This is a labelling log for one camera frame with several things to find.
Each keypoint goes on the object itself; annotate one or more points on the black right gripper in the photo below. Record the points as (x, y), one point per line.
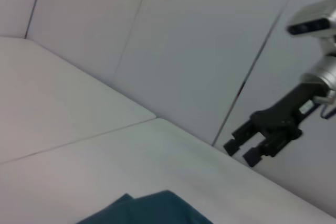
(286, 113)

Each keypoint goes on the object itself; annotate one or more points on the teal blue t-shirt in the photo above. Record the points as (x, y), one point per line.
(147, 209)

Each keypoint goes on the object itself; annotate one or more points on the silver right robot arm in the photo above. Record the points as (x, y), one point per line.
(320, 77)

